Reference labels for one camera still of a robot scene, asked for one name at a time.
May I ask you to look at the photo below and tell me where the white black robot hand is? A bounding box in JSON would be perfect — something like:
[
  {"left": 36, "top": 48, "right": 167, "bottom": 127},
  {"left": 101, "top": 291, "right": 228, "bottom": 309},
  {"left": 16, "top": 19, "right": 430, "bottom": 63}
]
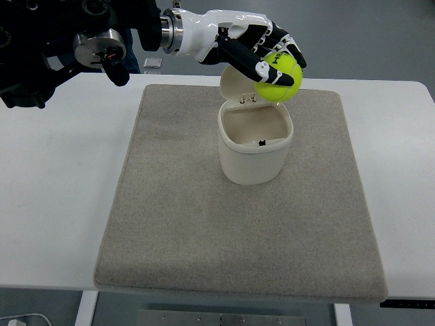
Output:
[{"left": 175, "top": 9, "right": 307, "bottom": 86}]

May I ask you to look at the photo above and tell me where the yellow tennis ball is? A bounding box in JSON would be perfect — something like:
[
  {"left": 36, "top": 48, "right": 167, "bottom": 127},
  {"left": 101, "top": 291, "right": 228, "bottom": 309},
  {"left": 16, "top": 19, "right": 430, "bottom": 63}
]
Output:
[{"left": 254, "top": 51, "right": 304, "bottom": 103}]

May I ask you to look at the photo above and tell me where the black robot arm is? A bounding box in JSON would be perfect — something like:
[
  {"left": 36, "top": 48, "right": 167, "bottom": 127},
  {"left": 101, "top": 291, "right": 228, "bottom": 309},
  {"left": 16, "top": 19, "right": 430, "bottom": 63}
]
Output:
[{"left": 1, "top": 1, "right": 177, "bottom": 109}]

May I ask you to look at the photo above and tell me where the small clear floor object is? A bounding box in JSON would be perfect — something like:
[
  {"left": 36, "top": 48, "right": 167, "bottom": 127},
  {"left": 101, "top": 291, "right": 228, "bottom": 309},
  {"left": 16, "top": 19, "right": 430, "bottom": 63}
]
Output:
[{"left": 143, "top": 57, "right": 162, "bottom": 69}]

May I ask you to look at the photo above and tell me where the person in blue jeans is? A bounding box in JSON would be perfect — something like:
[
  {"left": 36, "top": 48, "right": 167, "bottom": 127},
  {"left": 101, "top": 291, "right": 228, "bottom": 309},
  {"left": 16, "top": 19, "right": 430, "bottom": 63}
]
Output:
[{"left": 121, "top": 29, "right": 141, "bottom": 74}]

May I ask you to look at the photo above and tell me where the cream bin with lid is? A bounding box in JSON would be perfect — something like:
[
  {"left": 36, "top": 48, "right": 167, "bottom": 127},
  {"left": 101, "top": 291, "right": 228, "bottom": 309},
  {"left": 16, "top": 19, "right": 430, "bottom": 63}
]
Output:
[{"left": 217, "top": 65, "right": 294, "bottom": 185}]

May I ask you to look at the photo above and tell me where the beige felt mat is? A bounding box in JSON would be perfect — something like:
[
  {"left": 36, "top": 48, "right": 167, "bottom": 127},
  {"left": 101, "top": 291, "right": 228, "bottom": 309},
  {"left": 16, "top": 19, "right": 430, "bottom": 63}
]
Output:
[{"left": 94, "top": 85, "right": 387, "bottom": 303}]

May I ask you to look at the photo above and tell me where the white right table leg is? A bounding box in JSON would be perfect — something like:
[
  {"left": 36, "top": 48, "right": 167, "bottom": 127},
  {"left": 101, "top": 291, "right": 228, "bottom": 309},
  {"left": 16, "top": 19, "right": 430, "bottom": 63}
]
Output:
[{"left": 334, "top": 304, "right": 353, "bottom": 326}]

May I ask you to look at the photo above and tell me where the white table leg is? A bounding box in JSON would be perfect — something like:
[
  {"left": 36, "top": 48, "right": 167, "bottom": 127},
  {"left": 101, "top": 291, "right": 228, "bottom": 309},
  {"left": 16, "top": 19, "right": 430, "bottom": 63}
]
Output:
[
  {"left": 74, "top": 291, "right": 99, "bottom": 326},
  {"left": 334, "top": 304, "right": 353, "bottom": 326}
]

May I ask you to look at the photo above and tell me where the white left table leg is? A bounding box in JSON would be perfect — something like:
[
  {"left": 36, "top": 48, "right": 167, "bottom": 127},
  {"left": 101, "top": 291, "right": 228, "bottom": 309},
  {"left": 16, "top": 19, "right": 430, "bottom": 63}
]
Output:
[{"left": 74, "top": 291, "right": 99, "bottom": 326}]

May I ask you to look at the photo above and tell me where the black desk control panel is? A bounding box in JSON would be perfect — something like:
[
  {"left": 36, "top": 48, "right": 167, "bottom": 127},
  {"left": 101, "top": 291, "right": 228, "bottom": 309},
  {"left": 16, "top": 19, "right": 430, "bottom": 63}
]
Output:
[{"left": 379, "top": 299, "right": 435, "bottom": 310}]

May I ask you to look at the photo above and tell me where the white object bottom left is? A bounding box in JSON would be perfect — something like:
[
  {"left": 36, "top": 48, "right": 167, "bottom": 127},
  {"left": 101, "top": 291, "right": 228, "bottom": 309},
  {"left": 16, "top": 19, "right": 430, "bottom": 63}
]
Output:
[{"left": 1, "top": 313, "right": 52, "bottom": 326}]

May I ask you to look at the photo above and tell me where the grey metal base plate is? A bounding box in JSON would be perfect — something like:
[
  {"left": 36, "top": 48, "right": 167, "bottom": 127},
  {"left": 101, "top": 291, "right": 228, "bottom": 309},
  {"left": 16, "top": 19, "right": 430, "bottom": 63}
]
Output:
[{"left": 136, "top": 310, "right": 307, "bottom": 326}]

